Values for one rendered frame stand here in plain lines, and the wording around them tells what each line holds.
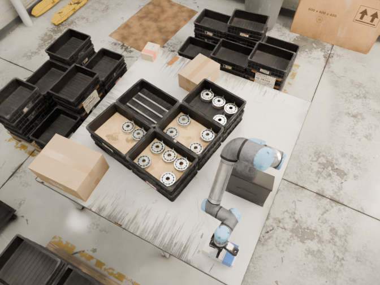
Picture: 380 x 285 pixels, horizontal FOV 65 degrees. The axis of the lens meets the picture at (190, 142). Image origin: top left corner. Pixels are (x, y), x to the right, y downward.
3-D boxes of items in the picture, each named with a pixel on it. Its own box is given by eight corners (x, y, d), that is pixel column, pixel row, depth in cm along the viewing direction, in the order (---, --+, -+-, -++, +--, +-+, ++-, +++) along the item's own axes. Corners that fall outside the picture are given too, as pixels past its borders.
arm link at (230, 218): (224, 202, 162) (214, 217, 157) (242, 212, 157) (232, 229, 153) (225, 207, 168) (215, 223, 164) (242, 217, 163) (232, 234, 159)
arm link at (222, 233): (233, 229, 151) (224, 243, 148) (231, 234, 161) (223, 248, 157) (220, 220, 154) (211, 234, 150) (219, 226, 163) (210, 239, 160)
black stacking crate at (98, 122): (155, 136, 220) (154, 128, 210) (128, 164, 208) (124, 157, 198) (117, 111, 233) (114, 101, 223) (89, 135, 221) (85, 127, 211)
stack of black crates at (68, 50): (82, 59, 359) (68, 27, 321) (102, 67, 351) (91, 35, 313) (60, 81, 341) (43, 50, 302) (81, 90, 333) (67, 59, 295)
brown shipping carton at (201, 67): (198, 98, 253) (198, 85, 239) (178, 86, 260) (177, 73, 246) (219, 77, 265) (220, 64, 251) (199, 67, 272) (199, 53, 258)
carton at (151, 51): (149, 48, 286) (148, 42, 280) (160, 51, 284) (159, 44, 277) (142, 59, 278) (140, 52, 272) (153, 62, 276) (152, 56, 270)
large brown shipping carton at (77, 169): (40, 179, 215) (27, 167, 198) (66, 147, 229) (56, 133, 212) (85, 202, 206) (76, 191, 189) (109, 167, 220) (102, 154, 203)
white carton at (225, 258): (238, 250, 186) (241, 246, 178) (231, 268, 180) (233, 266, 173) (210, 235, 191) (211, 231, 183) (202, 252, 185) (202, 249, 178)
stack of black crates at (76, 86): (88, 93, 331) (74, 63, 292) (110, 102, 323) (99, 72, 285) (65, 119, 312) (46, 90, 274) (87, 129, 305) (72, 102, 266)
